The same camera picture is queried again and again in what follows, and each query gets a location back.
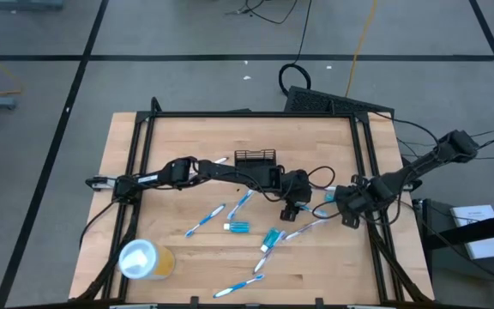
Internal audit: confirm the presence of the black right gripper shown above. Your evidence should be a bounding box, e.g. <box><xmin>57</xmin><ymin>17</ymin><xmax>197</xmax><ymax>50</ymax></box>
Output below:
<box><xmin>334</xmin><ymin>174</ymin><xmax>377</xmax><ymax>229</ymax></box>

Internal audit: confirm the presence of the black mesh equipment box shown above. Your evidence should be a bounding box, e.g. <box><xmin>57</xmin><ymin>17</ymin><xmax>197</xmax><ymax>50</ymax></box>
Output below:
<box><xmin>283</xmin><ymin>85</ymin><xmax>396</xmax><ymax>116</ymax></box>

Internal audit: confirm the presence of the black side cart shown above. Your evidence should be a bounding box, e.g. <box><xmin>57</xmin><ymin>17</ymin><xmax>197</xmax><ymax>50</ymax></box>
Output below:
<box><xmin>412</xmin><ymin>197</ymin><xmax>494</xmax><ymax>309</ymax></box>

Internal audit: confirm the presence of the white booklet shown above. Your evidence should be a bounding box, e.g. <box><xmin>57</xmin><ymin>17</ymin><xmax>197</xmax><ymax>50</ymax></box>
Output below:
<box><xmin>449</xmin><ymin>204</ymin><xmax>494</xmax><ymax>261</ymax></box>

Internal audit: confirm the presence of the black wire basket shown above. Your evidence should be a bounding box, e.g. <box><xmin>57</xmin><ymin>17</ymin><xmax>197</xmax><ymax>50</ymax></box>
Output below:
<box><xmin>233</xmin><ymin>148</ymin><xmax>278</xmax><ymax>169</ymax></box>

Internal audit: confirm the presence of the black aluminium table frame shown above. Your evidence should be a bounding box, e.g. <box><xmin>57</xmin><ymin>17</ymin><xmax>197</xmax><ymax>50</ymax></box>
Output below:
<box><xmin>75</xmin><ymin>96</ymin><xmax>435</xmax><ymax>309</ymax></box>

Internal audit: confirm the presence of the black coiled floor cable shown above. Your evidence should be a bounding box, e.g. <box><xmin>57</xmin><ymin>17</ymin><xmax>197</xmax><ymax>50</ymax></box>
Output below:
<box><xmin>278</xmin><ymin>0</ymin><xmax>315</xmax><ymax>98</ymax></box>

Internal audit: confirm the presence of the yellow cable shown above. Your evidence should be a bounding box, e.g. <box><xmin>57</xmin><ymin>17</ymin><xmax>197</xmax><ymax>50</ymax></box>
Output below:
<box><xmin>344</xmin><ymin>0</ymin><xmax>379</xmax><ymax>99</ymax></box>

